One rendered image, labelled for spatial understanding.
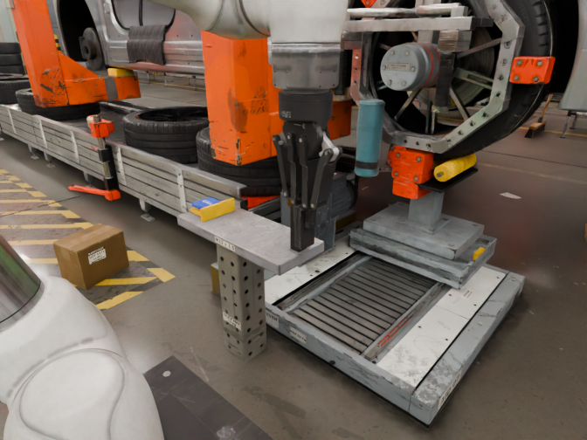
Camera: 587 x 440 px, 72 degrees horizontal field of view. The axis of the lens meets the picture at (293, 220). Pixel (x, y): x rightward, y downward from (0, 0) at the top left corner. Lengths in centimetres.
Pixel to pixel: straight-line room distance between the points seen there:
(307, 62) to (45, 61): 271
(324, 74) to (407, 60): 78
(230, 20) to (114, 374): 48
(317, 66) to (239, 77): 88
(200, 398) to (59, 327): 33
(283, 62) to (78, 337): 47
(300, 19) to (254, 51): 92
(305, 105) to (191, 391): 59
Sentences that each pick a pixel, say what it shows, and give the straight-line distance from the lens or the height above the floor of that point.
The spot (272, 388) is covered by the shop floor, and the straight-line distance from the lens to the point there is 127.
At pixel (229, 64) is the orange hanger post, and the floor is 86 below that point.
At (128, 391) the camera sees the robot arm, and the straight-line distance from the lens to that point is 53.
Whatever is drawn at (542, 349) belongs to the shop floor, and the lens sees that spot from 161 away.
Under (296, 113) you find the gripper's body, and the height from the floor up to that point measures 84.
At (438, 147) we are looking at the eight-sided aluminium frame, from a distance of 144.
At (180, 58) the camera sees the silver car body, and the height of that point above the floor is 83.
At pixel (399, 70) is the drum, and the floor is 84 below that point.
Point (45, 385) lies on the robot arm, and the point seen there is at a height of 59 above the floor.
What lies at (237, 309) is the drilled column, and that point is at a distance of 123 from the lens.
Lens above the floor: 93
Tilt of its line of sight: 24 degrees down
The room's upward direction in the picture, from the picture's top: straight up
